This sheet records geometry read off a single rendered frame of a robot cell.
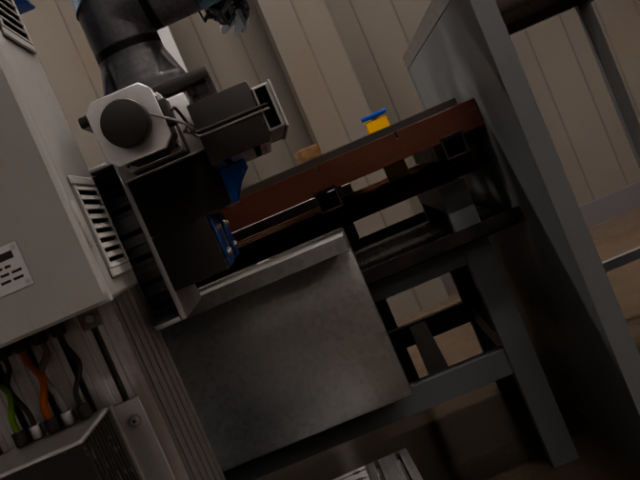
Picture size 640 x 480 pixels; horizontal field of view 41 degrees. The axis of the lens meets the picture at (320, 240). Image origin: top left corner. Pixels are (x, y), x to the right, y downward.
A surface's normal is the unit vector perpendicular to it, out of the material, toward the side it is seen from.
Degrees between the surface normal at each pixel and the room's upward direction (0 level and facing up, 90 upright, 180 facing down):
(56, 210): 90
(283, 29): 90
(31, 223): 90
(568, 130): 90
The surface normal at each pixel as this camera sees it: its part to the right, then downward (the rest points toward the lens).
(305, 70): 0.05, 0.04
